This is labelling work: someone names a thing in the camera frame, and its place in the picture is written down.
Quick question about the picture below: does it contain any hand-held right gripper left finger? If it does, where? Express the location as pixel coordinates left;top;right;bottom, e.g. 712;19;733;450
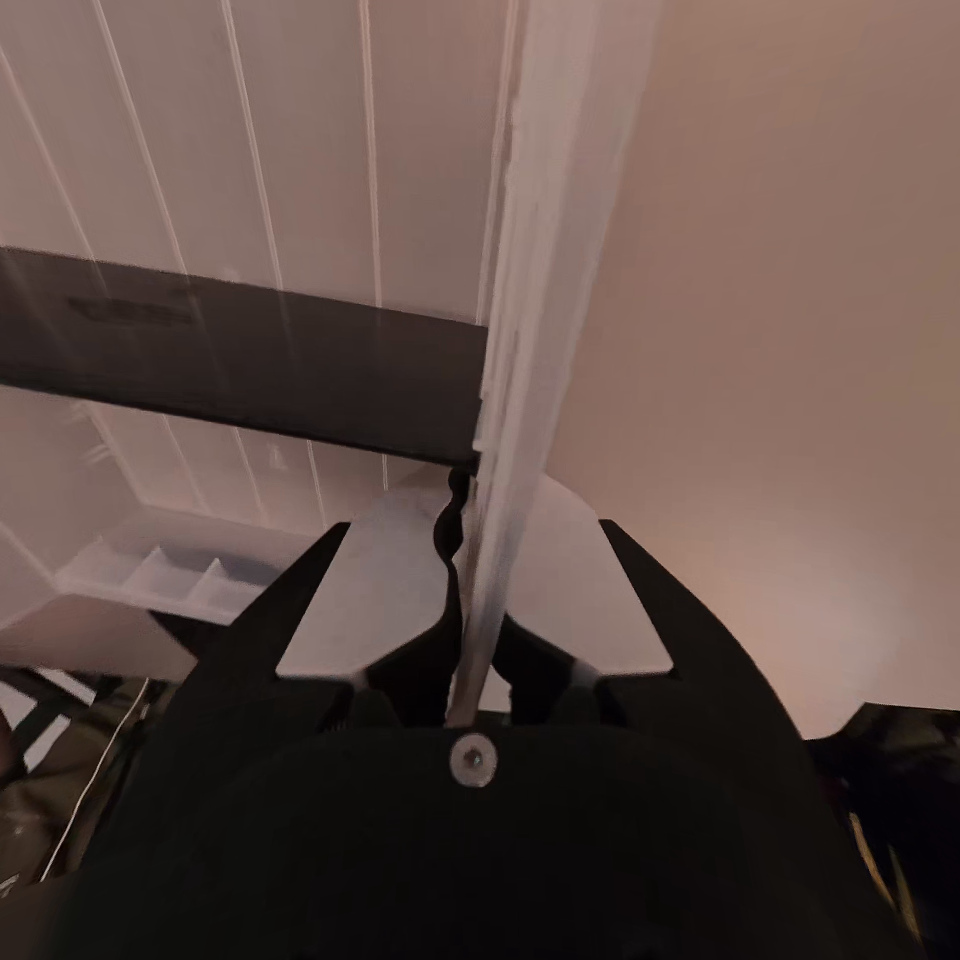
274;469;469;723

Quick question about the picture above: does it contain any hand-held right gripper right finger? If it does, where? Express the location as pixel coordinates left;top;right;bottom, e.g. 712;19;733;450
487;475;676;723

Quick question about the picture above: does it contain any clear plastic bin with divider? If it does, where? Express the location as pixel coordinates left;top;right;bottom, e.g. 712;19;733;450
0;0;663;725

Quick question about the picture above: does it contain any black bin divider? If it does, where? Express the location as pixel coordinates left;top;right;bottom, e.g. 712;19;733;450
0;246;490;477

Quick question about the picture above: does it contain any white drawstring cord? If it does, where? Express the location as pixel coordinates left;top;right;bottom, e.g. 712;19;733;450
41;678;151;880

